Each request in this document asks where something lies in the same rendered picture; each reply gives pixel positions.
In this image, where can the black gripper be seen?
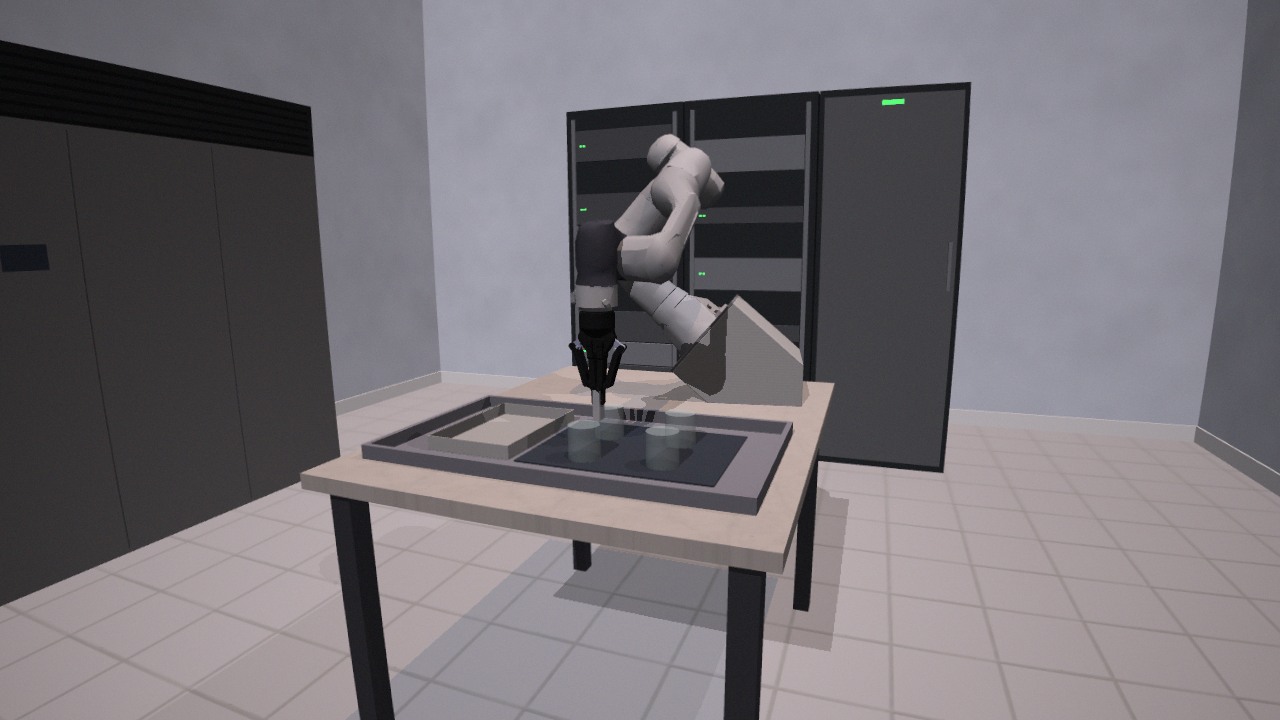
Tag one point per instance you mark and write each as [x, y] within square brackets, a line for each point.
[597, 336]

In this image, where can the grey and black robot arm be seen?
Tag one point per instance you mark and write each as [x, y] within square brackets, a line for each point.
[643, 265]

